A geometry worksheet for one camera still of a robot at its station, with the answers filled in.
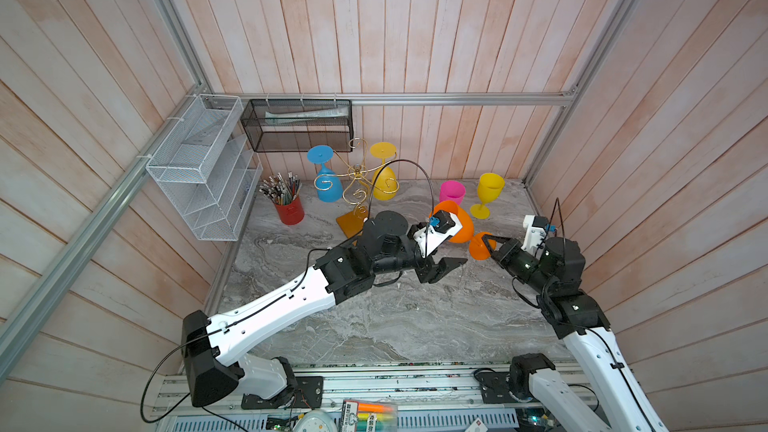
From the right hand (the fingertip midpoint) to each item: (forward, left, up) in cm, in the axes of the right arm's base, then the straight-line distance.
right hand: (482, 236), depth 72 cm
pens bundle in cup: (+22, +58, -9) cm, 63 cm away
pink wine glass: (+27, +2, -12) cm, 30 cm away
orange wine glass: (-2, +1, -1) cm, 3 cm away
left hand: (-9, +9, +7) cm, 15 cm away
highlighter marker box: (-36, +28, -24) cm, 52 cm away
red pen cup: (+21, +57, -19) cm, 64 cm away
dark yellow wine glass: (+21, +25, -4) cm, 33 cm away
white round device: (-37, +40, -24) cm, 59 cm away
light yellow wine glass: (+29, -11, -12) cm, 33 cm away
